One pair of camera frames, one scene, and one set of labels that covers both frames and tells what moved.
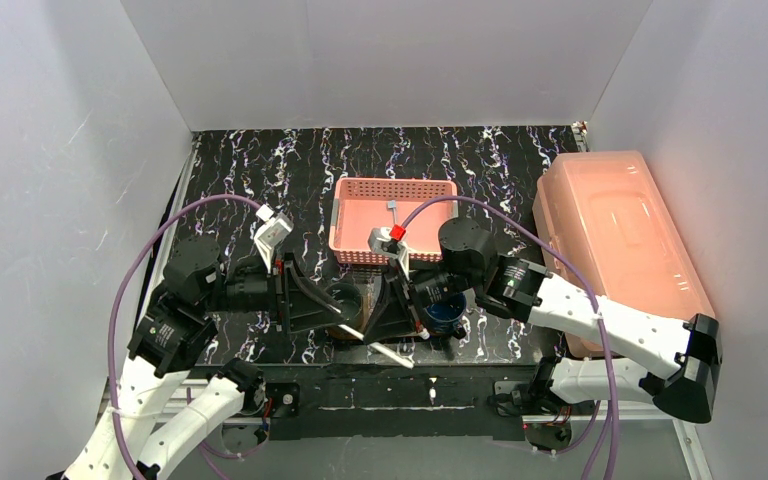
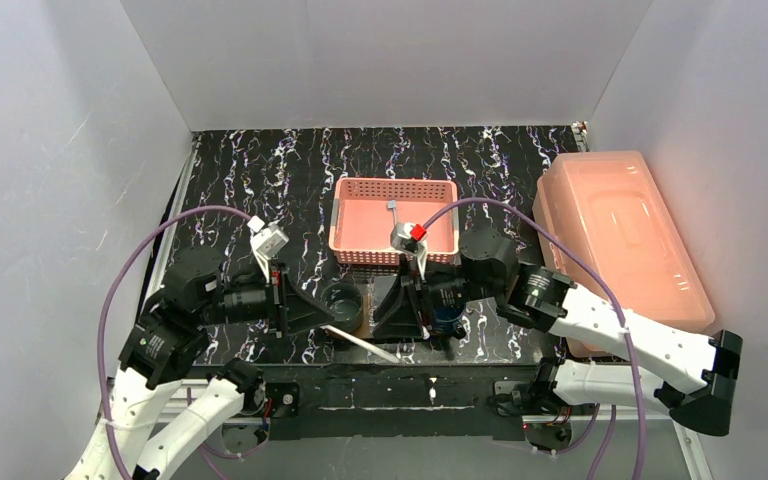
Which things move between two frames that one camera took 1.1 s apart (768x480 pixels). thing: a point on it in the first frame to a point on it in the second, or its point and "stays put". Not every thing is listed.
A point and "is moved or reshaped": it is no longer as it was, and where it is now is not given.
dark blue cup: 442,317 stays put
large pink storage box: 603,210 stays put
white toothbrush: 381,348 is moved or reshaped
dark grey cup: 349,301 stays put
